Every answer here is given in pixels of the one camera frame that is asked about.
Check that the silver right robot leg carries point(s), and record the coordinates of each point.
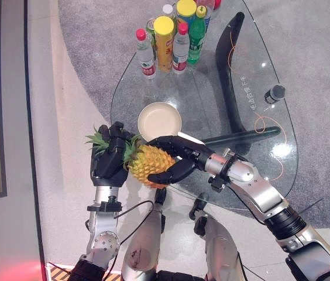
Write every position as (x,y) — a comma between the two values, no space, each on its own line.
(219,243)

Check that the yellow black hazard striped base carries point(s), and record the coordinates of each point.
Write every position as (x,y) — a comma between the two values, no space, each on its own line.
(58,270)

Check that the small black cylinder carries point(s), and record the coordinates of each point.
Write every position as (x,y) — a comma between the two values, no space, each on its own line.
(274,93)

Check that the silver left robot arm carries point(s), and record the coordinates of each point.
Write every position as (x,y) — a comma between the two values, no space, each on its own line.
(103,222)

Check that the green soda bottle yellow cap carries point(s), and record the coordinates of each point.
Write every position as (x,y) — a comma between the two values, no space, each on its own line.
(196,38)

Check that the silver robot leg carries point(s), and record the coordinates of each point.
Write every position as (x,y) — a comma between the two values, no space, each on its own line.
(219,243)
(143,246)

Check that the black curved table leg frame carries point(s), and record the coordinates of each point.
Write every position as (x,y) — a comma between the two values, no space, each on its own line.
(229,87)

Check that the silver left robot leg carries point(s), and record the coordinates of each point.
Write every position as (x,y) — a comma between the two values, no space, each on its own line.
(143,246)

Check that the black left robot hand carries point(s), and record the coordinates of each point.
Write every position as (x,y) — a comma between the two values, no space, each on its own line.
(108,164)

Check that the red capped container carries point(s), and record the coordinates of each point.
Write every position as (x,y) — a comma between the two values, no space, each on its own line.
(209,3)

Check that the green drink can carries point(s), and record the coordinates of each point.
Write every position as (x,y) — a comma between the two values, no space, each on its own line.
(150,27)

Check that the clear bottle with white cap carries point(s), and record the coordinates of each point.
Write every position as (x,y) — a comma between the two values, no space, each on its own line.
(168,10)

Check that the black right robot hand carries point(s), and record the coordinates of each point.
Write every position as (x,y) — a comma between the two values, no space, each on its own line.
(189,147)

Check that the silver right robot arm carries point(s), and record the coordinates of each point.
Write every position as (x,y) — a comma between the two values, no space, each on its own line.
(258,190)

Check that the blue chips can yellow lid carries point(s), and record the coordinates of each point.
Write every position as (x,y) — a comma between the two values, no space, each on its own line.
(186,10)

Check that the grey rug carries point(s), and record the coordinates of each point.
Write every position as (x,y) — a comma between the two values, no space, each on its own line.
(308,87)

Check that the water bottle with red cap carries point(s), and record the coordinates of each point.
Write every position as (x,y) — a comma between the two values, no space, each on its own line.
(180,51)
(147,60)

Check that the yellow pineapple with green crown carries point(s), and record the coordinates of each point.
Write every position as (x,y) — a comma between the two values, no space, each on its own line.
(150,161)

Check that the bottle with blue label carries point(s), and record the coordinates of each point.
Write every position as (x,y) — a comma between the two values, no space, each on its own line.
(207,17)

